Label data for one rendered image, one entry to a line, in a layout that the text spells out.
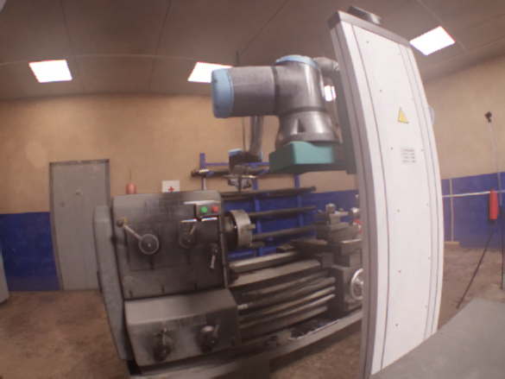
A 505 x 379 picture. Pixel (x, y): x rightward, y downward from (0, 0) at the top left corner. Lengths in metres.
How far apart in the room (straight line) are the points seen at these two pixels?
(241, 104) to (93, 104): 4.34
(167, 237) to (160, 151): 3.49
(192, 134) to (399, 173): 4.33
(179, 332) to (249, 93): 1.01
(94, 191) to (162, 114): 1.81
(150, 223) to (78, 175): 3.45
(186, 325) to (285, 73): 1.06
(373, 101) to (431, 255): 0.50
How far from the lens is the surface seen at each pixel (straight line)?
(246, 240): 1.51
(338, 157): 0.70
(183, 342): 1.25
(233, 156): 1.73
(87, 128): 4.78
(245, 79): 0.70
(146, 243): 1.15
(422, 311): 0.91
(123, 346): 1.39
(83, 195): 4.53
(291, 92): 0.72
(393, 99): 0.79
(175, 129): 4.77
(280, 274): 1.51
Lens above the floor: 1.25
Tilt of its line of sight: 3 degrees up
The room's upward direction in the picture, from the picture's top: 5 degrees counter-clockwise
